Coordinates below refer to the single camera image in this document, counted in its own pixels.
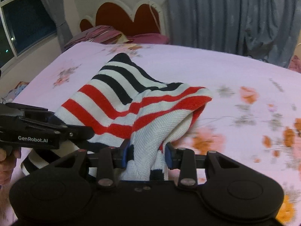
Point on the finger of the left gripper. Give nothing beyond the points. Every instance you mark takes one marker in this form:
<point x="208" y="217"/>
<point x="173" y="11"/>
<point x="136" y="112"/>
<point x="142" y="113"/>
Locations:
<point x="77" y="134"/>

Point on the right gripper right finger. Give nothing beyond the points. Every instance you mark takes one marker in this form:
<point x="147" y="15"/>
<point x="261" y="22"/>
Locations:
<point x="182" y="159"/>

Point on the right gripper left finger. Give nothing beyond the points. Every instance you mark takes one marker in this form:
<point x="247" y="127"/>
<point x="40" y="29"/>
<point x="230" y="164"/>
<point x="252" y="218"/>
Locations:
<point x="109" y="159"/>

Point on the striped knit child sweater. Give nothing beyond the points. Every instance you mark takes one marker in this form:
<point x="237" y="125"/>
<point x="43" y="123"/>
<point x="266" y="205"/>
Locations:
<point x="122" y="102"/>

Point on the person's left hand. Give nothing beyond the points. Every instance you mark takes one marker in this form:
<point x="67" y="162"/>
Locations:
<point x="7" y="165"/>

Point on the pink floral bed sheet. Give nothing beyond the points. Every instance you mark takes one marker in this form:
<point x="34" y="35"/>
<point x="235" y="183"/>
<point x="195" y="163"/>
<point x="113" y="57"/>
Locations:
<point x="246" y="144"/>

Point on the dark window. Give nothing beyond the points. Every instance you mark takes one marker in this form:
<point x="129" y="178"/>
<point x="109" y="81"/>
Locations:
<point x="24" y="23"/>

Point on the grey-blue left curtain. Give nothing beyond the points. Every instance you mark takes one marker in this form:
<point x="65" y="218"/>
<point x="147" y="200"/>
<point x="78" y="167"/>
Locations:
<point x="55" y="9"/>

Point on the red heart-shaped headboard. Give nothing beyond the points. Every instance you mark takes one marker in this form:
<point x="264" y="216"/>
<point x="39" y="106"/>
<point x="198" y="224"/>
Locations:
<point x="146" y="17"/>

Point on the pink pillow at cream headboard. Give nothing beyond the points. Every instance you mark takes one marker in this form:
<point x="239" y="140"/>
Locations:
<point x="295" y="64"/>

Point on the blue centre curtain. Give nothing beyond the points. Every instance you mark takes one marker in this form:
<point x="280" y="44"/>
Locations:
<point x="266" y="30"/>

